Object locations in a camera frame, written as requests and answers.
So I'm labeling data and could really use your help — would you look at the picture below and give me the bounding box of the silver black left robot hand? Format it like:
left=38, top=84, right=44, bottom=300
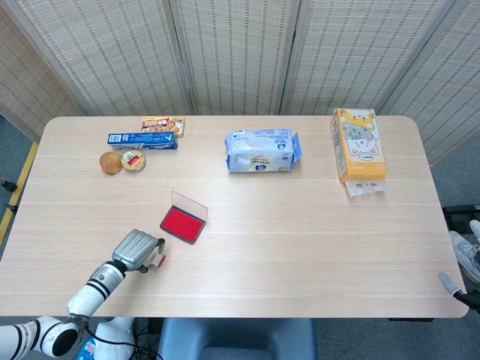
left=111, top=228, right=166, bottom=274

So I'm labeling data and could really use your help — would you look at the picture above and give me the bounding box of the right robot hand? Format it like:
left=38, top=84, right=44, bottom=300
left=437, top=272, right=468, bottom=301

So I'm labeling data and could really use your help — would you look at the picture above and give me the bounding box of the white and red stamp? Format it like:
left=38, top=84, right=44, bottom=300
left=146, top=251, right=167, bottom=270

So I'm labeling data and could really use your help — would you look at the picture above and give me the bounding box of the white robot shoulder cover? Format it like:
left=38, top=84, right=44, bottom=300
left=92, top=316, right=137, bottom=358

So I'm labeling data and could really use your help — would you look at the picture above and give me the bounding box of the red ink pad clear lid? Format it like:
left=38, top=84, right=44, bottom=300
left=159, top=190, right=209, bottom=245

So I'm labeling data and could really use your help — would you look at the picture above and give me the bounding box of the grey sneaker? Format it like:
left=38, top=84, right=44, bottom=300
left=448, top=230, right=480, bottom=283

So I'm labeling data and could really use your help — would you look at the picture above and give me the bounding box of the amber round bun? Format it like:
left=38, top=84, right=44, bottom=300
left=99, top=150, right=124, bottom=176

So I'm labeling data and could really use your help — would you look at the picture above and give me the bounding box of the blue toothpaste box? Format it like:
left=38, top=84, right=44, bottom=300
left=107, top=131, right=179, bottom=150

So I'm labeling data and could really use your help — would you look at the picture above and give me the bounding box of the yellow food box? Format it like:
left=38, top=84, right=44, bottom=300
left=141, top=115, right=186, bottom=138

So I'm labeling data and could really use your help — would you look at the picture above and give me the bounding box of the blue grey robot torso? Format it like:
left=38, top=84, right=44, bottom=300
left=157, top=317, right=318, bottom=360

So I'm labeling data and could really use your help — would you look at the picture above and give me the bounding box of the light blue wipes pack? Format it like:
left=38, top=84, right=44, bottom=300
left=223, top=128, right=303, bottom=174

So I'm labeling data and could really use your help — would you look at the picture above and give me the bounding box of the yellow cat tissue box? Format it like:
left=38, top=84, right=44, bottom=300
left=330, top=107, right=389, bottom=198

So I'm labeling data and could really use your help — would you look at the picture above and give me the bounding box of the woven folding screen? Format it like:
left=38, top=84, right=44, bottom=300
left=0, top=0, right=480, bottom=166

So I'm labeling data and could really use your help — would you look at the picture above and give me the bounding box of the black stand frame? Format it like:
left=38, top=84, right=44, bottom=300
left=442, top=204, right=480, bottom=227

